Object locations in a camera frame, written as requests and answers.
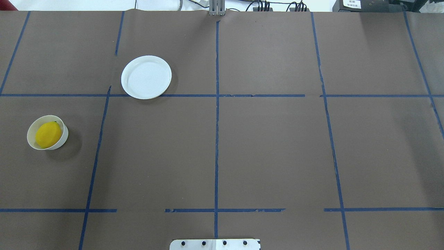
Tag yellow lemon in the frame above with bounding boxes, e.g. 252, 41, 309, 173
35, 121, 62, 149

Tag white plate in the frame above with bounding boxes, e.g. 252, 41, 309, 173
121, 55, 172, 100

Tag metal mounting plate with bolts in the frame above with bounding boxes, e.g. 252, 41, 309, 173
169, 239, 261, 250

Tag white bowl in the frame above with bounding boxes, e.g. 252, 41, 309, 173
27, 115, 69, 150

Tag black device with label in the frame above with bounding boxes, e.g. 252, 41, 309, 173
332, 0, 403, 13

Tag grey metal clamp bracket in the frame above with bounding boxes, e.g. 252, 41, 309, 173
209, 0, 226, 16

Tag black cable plugs left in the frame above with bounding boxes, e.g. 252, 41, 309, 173
252, 0, 273, 12

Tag black cable plugs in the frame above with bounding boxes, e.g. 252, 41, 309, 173
286, 0, 309, 12
252, 0, 273, 12

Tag black cable plugs right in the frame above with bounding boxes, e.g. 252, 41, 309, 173
286, 0, 309, 12

